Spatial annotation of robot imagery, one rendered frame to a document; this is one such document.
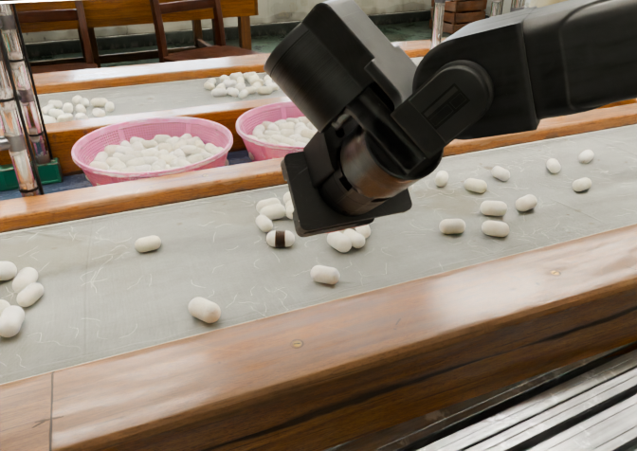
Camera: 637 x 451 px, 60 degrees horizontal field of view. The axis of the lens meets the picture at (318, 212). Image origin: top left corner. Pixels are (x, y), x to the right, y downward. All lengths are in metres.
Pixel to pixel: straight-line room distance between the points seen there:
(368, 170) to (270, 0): 5.75
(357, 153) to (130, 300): 0.36
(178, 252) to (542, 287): 0.43
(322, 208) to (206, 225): 0.34
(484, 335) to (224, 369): 0.25
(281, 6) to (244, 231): 5.47
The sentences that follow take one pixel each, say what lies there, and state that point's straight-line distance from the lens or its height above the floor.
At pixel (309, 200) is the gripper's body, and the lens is 0.44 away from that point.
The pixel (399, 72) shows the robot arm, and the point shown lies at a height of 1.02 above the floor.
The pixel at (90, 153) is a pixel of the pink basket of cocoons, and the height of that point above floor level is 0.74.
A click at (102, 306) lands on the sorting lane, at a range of 0.64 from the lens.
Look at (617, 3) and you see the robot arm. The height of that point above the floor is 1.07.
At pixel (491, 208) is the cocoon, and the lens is 0.79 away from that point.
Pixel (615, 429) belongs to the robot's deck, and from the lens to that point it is 0.64.
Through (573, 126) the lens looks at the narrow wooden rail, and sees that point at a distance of 1.16.
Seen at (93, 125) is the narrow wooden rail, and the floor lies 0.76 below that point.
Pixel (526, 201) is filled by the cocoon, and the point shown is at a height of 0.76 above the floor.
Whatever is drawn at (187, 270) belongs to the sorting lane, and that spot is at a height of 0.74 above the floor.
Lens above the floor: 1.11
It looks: 28 degrees down
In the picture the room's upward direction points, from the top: straight up
